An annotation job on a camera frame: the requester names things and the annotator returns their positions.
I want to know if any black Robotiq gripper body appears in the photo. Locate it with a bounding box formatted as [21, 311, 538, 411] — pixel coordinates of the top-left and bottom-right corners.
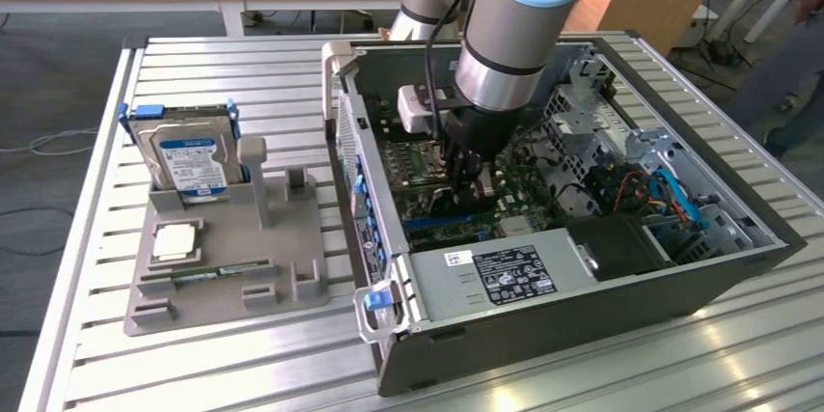
[440, 105, 517, 163]

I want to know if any person bare hand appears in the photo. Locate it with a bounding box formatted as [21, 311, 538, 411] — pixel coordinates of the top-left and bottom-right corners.
[796, 0, 824, 25]

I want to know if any CPU in motherboard socket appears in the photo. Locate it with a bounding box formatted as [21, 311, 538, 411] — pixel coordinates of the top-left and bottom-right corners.
[409, 138, 456, 186]

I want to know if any green Dell motherboard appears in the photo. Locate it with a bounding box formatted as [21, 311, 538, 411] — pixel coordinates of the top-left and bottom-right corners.
[374, 111, 572, 255]

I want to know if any silver chipset heatsink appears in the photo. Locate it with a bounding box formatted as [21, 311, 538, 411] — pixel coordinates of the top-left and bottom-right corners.
[500, 215, 537, 235]

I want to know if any blue expansion slot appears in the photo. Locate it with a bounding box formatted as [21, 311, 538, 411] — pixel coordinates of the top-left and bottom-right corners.
[401, 211, 478, 231]

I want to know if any silver metal drive cage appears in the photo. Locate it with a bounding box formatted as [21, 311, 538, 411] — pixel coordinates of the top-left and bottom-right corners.
[542, 57, 758, 266]

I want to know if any grey power supply with label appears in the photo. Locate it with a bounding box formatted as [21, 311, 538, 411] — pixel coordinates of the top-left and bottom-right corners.
[406, 227, 601, 322]

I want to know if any blue case latch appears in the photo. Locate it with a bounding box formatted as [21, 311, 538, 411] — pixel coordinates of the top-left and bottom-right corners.
[361, 288, 393, 313]

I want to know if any open black PC case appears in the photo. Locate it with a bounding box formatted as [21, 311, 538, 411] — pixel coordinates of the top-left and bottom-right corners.
[318, 34, 809, 398]

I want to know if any grey plastic parts rack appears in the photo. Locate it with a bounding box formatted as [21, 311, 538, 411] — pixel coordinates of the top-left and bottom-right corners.
[122, 135, 332, 338]

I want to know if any white device with red dot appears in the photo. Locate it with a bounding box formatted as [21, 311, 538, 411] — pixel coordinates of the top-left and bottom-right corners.
[684, 3, 717, 48]

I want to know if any hard disk in blue carrier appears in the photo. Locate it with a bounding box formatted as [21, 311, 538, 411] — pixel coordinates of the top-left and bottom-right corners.
[117, 97, 250, 205]

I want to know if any loose green RAM stick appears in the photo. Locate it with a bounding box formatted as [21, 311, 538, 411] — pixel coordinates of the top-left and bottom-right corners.
[140, 261, 270, 284]

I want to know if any person in dark clothes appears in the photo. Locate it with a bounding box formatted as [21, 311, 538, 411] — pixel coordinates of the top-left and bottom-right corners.
[726, 0, 824, 158]

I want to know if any loose silver CPU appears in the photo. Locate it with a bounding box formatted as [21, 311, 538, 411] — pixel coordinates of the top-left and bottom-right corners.
[152, 224, 198, 261]

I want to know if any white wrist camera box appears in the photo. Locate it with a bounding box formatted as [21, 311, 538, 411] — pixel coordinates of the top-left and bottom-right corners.
[396, 85, 470, 135]

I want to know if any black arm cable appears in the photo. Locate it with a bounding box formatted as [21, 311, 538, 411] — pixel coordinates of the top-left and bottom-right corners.
[422, 0, 477, 141]

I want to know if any orange red wire bundle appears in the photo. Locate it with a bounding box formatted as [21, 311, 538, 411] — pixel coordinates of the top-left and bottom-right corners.
[609, 169, 664, 214]

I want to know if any blue SATA wire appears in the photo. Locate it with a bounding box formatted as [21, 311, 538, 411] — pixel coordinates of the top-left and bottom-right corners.
[648, 167, 710, 231]

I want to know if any white floor cable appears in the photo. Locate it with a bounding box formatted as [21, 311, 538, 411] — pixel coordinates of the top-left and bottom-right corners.
[0, 125, 101, 155]

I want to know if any black floor cable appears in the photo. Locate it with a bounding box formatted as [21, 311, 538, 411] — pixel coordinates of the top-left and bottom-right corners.
[0, 207, 77, 257]

